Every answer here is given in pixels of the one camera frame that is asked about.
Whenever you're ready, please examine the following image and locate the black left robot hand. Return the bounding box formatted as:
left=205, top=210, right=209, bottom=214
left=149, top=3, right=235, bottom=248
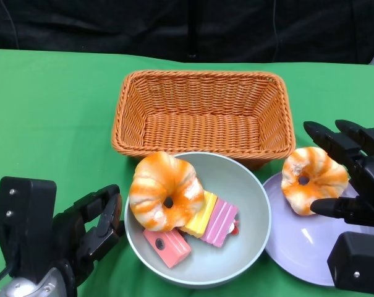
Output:
left=51, top=184, right=125, bottom=288

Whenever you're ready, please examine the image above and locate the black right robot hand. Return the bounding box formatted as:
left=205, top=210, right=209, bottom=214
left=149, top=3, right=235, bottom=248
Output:
left=303, top=119, right=374, bottom=228

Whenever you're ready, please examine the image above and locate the orange striped ring bread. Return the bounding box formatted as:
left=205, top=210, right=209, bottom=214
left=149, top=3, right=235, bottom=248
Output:
left=129, top=151, right=205, bottom=233
left=281, top=147, right=350, bottom=216

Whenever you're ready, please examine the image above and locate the coral cake with black dot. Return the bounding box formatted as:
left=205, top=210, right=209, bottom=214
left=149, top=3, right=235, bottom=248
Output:
left=143, top=228, right=192, bottom=269

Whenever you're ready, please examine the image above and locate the yellow striped cake slice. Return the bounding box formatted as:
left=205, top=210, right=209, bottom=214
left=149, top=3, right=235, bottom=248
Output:
left=180, top=191, right=218, bottom=241

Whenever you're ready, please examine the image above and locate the pink striped cake slice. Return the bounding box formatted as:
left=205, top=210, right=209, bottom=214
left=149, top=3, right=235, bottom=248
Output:
left=200, top=197, right=239, bottom=248

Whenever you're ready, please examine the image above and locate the pale green bowl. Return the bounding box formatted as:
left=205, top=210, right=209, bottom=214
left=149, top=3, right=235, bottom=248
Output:
left=124, top=151, right=271, bottom=289

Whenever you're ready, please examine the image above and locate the chocolate cake with cherries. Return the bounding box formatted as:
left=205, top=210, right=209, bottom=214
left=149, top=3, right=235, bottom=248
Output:
left=226, top=216, right=240, bottom=236

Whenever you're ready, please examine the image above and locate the lavender round plate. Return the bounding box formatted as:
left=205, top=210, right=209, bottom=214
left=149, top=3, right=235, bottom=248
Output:
left=262, top=171, right=374, bottom=287

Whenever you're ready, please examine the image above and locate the orange wicker basket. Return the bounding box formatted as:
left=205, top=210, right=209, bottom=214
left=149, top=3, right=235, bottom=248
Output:
left=111, top=70, right=296, bottom=170

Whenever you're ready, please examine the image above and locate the green tablecloth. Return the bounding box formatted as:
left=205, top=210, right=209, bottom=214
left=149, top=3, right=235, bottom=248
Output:
left=0, top=48, right=374, bottom=297

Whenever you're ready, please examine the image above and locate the black curtain backdrop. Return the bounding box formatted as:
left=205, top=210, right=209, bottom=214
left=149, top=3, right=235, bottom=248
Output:
left=0, top=0, right=374, bottom=66

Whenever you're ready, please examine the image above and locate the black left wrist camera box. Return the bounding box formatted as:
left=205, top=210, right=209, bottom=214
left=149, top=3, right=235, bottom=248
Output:
left=0, top=176, right=57, bottom=279

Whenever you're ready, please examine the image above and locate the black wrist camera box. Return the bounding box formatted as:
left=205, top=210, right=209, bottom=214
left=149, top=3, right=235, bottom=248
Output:
left=0, top=176, right=57, bottom=279
left=327, top=231, right=374, bottom=295

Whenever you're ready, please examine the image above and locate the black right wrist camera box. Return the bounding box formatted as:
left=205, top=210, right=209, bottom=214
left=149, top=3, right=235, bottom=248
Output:
left=327, top=231, right=374, bottom=295

